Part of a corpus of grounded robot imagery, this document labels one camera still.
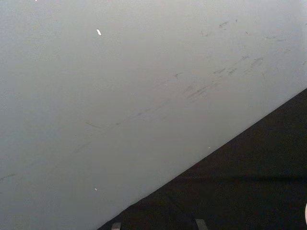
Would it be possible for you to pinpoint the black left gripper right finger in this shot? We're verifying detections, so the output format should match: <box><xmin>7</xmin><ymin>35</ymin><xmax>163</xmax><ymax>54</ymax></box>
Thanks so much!
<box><xmin>189</xmin><ymin>216</ymin><xmax>207</xmax><ymax>230</ymax></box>

